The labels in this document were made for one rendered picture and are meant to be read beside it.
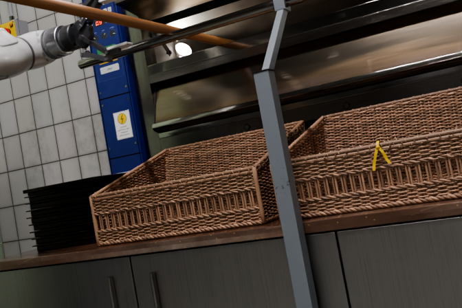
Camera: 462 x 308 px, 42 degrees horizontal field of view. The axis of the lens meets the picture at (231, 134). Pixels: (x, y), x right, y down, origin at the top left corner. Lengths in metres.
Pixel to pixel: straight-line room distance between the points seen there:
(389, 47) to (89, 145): 1.23
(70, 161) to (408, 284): 1.56
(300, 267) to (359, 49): 0.83
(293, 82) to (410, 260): 0.84
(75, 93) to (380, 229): 1.50
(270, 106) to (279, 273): 0.41
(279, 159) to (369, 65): 0.65
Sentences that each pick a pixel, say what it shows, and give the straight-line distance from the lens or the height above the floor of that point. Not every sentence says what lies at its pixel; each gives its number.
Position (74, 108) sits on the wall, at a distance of 2.53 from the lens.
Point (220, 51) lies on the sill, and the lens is 2.17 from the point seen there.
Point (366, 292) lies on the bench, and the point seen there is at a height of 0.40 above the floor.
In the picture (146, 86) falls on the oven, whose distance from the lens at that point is 2.32.
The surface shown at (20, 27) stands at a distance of 2.69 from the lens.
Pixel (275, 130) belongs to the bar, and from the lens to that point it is 1.42.
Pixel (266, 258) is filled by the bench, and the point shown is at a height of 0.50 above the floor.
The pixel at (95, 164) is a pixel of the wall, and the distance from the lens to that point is 2.48.
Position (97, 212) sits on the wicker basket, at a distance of 1.84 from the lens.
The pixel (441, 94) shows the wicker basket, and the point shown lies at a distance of 1.89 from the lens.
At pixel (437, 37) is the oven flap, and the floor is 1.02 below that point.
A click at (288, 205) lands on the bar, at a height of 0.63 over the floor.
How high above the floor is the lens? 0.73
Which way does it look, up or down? 3 degrees up
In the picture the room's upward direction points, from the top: 10 degrees counter-clockwise
